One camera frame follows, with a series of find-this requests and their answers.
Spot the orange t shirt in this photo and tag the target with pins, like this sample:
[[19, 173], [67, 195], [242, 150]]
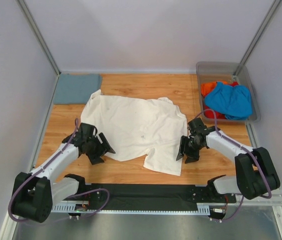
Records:
[[208, 87]]

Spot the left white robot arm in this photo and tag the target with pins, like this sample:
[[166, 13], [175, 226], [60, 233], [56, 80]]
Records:
[[50, 169]]

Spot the slotted cable duct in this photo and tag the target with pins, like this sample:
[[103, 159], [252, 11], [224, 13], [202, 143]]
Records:
[[73, 208]]

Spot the left corner aluminium post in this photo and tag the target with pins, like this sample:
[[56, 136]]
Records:
[[38, 35]]

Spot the corner aluminium post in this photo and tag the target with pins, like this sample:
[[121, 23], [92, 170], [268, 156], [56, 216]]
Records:
[[38, 35], [274, 7]]

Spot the folded grey-blue t shirt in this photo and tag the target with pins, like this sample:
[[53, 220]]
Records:
[[74, 89]]

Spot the blue t shirt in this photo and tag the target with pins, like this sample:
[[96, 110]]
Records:
[[234, 102]]

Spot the red t shirt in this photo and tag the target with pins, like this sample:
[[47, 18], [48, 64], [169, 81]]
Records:
[[209, 114]]

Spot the clear plastic bin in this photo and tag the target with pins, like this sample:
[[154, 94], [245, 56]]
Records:
[[227, 72]]

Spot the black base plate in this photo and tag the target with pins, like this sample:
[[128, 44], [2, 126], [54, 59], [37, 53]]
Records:
[[159, 197]]

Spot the aluminium frame rail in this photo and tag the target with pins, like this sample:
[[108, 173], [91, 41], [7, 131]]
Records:
[[38, 192]]

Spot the right corner aluminium post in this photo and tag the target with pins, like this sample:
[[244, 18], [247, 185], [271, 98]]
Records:
[[274, 7]]

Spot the white t shirt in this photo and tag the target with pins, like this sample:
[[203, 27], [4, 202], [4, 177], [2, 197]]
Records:
[[136, 127]]

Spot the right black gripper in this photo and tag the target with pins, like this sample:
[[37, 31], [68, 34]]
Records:
[[191, 157]]

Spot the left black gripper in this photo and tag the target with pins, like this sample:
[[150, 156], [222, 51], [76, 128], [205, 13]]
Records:
[[94, 158]]

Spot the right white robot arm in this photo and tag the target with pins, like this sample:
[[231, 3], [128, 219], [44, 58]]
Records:
[[255, 173]]

